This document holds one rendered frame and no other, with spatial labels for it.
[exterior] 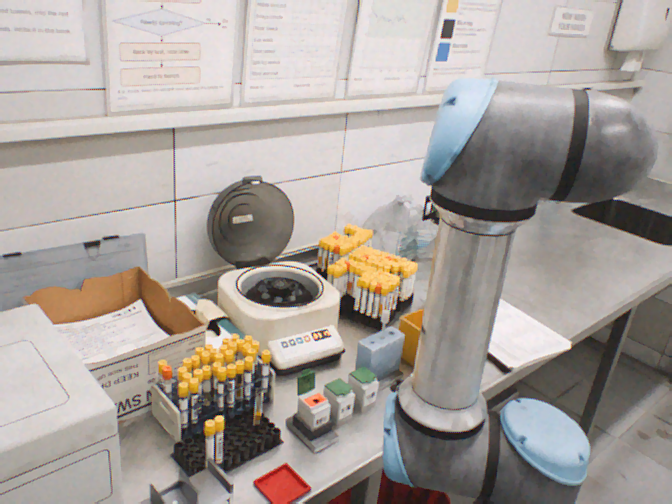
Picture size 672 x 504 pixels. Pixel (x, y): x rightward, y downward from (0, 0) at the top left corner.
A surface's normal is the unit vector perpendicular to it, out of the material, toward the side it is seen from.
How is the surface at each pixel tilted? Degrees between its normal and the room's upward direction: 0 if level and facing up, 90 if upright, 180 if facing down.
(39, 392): 0
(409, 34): 92
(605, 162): 88
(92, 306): 88
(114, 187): 90
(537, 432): 7
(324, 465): 0
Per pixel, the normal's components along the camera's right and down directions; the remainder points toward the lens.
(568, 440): 0.22, -0.87
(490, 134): -0.15, 0.15
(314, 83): 0.67, 0.43
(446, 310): -0.62, 0.28
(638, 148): 0.52, 0.14
